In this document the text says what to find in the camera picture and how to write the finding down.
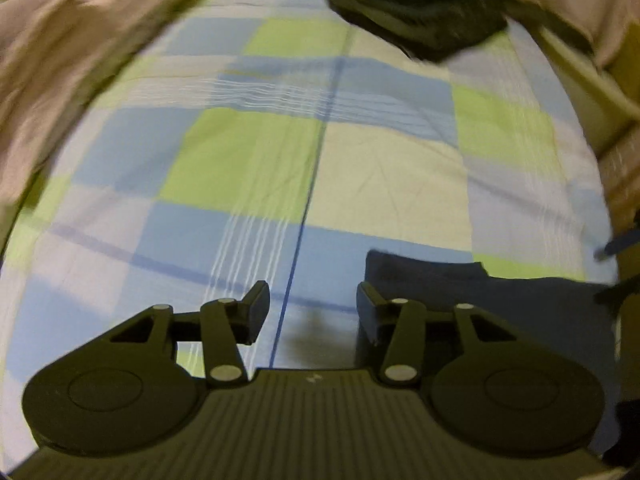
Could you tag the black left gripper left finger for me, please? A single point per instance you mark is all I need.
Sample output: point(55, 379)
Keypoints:
point(144, 379)

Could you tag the pink folded quilt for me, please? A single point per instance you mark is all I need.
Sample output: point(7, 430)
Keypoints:
point(55, 56)

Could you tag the checkered blue green bedsheet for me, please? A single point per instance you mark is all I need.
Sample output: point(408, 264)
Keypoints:
point(270, 140)

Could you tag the navy blue garment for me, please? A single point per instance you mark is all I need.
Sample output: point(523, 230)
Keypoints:
point(557, 312)

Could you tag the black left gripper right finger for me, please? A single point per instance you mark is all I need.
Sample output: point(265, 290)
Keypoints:
point(484, 381)

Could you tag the pile of dark clothes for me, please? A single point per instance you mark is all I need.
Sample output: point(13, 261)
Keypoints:
point(426, 30)

